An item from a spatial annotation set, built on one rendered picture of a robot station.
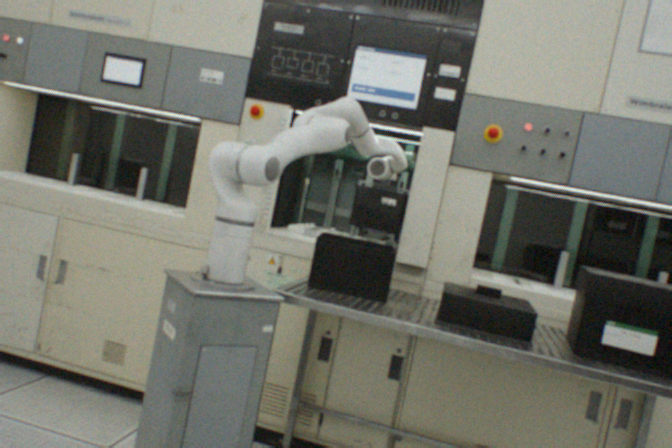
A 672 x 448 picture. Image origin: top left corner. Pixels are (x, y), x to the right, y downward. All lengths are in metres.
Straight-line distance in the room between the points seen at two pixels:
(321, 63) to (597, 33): 1.05
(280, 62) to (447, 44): 0.68
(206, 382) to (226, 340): 0.13
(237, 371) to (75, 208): 1.39
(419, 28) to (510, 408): 1.50
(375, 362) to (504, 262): 0.78
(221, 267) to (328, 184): 1.68
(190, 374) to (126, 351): 1.13
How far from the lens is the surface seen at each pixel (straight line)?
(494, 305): 1.90
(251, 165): 1.74
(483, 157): 2.40
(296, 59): 2.57
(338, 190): 3.33
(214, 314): 1.74
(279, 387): 2.62
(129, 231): 2.81
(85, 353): 2.98
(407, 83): 2.46
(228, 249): 1.79
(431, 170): 2.36
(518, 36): 2.50
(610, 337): 1.98
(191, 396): 1.80
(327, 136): 2.01
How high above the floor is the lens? 1.11
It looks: 3 degrees down
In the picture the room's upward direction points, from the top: 11 degrees clockwise
